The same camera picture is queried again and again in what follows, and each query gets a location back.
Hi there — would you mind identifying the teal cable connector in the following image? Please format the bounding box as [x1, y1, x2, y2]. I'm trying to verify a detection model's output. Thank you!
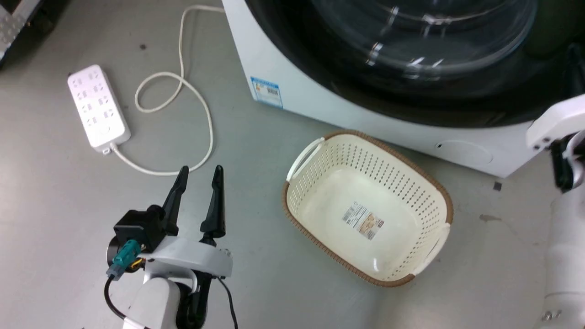
[106, 239, 143, 281]

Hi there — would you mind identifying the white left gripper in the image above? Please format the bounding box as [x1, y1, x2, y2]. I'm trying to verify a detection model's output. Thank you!
[143, 165, 234, 280]

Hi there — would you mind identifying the white power cord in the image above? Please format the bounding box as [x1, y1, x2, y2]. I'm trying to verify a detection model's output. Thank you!
[110, 4, 225, 177]

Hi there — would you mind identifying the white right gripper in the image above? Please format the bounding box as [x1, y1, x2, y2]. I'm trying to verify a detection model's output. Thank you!
[526, 93, 585, 152]

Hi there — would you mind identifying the cream plastic laundry basket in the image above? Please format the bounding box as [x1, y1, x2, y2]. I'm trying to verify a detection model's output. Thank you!
[282, 129, 455, 288]

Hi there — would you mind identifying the white power strip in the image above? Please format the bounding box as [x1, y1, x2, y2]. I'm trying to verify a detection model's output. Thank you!
[67, 64, 132, 155]

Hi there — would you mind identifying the white front-load washing machine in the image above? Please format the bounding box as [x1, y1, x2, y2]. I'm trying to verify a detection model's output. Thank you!
[221, 0, 585, 179]

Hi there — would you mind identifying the dark metal tread plate stand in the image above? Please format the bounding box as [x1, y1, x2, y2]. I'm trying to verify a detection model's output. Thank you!
[0, 0, 70, 70]

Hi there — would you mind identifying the paper barcode label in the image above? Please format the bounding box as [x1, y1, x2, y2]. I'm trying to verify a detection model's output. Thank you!
[341, 202, 385, 241]

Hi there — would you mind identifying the blue energy label sticker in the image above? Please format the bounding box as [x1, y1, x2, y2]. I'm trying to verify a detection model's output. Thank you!
[250, 76, 283, 109]

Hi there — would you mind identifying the thin black cable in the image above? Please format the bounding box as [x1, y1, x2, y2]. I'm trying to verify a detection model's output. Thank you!
[103, 273, 129, 321]
[216, 276, 239, 329]

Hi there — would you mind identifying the dark glass washing machine door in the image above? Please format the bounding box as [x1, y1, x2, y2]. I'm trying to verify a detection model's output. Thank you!
[245, 0, 585, 129]

